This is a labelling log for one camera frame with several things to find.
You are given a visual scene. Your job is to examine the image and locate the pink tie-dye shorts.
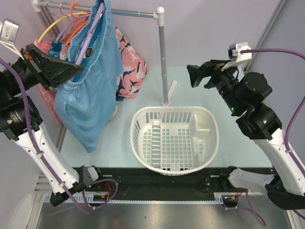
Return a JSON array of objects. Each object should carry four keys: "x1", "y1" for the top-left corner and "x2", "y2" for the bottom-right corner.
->
[{"x1": 34, "y1": 40, "x2": 61, "y2": 124}]

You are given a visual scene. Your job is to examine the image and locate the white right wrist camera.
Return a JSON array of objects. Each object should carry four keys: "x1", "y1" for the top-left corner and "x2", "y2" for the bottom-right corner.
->
[{"x1": 221, "y1": 42, "x2": 252, "y2": 72}]

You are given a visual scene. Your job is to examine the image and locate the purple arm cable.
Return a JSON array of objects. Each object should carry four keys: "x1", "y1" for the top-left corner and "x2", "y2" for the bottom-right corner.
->
[
  {"x1": 239, "y1": 48, "x2": 305, "y2": 226},
  {"x1": 0, "y1": 57, "x2": 119, "y2": 215}
]

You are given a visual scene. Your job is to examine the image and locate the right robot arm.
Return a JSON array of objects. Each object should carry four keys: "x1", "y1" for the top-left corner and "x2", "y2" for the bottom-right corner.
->
[{"x1": 187, "y1": 60, "x2": 305, "y2": 210}]

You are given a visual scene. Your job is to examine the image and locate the blue patterned shorts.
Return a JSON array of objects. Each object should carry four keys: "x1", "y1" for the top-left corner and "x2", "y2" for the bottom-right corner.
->
[{"x1": 48, "y1": 41, "x2": 63, "y2": 59}]

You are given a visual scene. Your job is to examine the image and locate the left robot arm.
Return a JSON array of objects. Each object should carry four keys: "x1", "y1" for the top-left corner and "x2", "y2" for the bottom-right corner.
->
[{"x1": 0, "y1": 44, "x2": 105, "y2": 206}]

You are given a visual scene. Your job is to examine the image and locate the pink shark print shorts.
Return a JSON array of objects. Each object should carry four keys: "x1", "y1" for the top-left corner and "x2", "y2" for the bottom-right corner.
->
[{"x1": 59, "y1": 25, "x2": 150, "y2": 100}]

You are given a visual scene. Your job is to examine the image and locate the white plastic laundry basket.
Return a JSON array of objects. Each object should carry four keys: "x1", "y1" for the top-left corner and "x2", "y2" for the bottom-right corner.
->
[{"x1": 130, "y1": 106, "x2": 220, "y2": 176}]

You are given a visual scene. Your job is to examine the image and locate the purple hanger with shorts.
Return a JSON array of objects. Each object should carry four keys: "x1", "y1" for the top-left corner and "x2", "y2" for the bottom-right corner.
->
[{"x1": 55, "y1": 14, "x2": 89, "y2": 42}]

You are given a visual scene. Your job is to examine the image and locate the purple plastic hanger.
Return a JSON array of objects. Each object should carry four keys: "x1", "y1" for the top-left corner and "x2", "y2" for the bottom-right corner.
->
[{"x1": 75, "y1": 0, "x2": 104, "y2": 65}]

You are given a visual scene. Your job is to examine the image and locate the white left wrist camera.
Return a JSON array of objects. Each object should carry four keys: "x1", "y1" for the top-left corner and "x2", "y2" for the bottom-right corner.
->
[{"x1": 0, "y1": 19, "x2": 22, "y2": 57}]

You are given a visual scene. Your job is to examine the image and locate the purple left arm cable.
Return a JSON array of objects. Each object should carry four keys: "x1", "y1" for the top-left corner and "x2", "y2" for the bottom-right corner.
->
[{"x1": 0, "y1": 57, "x2": 119, "y2": 215}]

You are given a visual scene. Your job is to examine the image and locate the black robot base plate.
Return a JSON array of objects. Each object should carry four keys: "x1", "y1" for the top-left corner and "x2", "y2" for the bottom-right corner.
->
[{"x1": 71, "y1": 167, "x2": 277, "y2": 207}]

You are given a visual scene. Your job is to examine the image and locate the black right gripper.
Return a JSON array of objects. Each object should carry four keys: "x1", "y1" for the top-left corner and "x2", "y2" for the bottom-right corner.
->
[{"x1": 187, "y1": 59, "x2": 242, "y2": 114}]

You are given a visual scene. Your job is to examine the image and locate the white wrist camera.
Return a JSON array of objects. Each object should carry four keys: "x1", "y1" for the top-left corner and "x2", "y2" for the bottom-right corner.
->
[
  {"x1": 221, "y1": 42, "x2": 252, "y2": 72},
  {"x1": 0, "y1": 19, "x2": 22, "y2": 57}
]

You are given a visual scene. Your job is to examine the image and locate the orange plastic hanger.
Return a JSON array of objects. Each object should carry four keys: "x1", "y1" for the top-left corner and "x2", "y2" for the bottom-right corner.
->
[{"x1": 65, "y1": 2, "x2": 89, "y2": 46}]

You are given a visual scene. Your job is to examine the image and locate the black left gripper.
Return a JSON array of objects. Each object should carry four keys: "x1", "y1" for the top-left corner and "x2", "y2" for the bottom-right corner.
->
[{"x1": 0, "y1": 43, "x2": 83, "y2": 96}]

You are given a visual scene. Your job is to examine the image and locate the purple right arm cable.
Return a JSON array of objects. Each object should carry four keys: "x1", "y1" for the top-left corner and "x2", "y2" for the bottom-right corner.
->
[{"x1": 239, "y1": 48, "x2": 305, "y2": 226}]

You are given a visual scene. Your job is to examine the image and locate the white slotted cable duct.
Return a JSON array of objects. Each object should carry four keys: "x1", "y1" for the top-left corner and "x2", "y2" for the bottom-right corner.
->
[{"x1": 44, "y1": 192, "x2": 239, "y2": 204}]

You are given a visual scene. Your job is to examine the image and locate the metal clothes rack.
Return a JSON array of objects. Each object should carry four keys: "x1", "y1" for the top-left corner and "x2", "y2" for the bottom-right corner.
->
[{"x1": 30, "y1": 0, "x2": 178, "y2": 148}]

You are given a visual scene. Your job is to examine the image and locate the yellow plastic hanger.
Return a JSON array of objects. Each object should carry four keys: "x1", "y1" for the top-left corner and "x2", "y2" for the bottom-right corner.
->
[{"x1": 37, "y1": 12, "x2": 88, "y2": 42}]

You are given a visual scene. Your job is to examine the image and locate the light blue shorts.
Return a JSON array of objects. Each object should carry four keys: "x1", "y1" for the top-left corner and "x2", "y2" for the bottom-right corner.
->
[{"x1": 54, "y1": 0, "x2": 123, "y2": 153}]

